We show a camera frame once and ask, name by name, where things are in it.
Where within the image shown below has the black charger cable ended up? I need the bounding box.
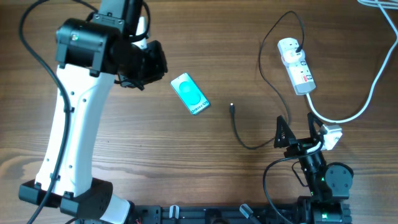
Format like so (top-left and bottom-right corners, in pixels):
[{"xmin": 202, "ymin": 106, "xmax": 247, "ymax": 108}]
[{"xmin": 229, "ymin": 11, "xmax": 306, "ymax": 151}]

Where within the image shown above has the white charger adapter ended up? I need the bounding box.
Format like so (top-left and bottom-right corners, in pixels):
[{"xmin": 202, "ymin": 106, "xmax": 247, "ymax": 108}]
[{"xmin": 281, "ymin": 49, "xmax": 305, "ymax": 67}]

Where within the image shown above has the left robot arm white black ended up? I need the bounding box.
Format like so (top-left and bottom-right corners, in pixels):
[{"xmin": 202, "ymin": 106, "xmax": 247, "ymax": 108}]
[{"xmin": 19, "ymin": 1, "xmax": 167, "ymax": 223}]

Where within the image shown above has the blue screen smartphone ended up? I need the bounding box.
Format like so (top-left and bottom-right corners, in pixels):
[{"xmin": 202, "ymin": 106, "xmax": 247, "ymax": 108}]
[{"xmin": 170, "ymin": 73, "xmax": 210, "ymax": 115}]

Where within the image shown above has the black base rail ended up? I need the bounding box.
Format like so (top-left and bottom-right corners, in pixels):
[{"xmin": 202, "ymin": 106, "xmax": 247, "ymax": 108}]
[{"xmin": 130, "ymin": 203, "xmax": 353, "ymax": 224}]

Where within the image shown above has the white power strip cord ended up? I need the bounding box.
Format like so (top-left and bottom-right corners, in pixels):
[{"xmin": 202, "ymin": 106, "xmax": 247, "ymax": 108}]
[{"xmin": 305, "ymin": 0, "xmax": 398, "ymax": 124}]

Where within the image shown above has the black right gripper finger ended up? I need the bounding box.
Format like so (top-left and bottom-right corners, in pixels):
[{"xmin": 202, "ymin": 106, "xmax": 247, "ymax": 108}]
[
  {"xmin": 307, "ymin": 112, "xmax": 323, "ymax": 139},
  {"xmin": 274, "ymin": 116, "xmax": 296, "ymax": 148}
]

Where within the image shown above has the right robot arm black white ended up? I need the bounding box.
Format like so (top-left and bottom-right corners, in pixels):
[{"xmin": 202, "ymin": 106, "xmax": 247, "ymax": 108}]
[{"xmin": 274, "ymin": 113, "xmax": 354, "ymax": 223}]

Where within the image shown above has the white power strip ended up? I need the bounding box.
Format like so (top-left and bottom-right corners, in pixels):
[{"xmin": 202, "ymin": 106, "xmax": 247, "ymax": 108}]
[{"xmin": 277, "ymin": 37, "xmax": 316, "ymax": 96}]

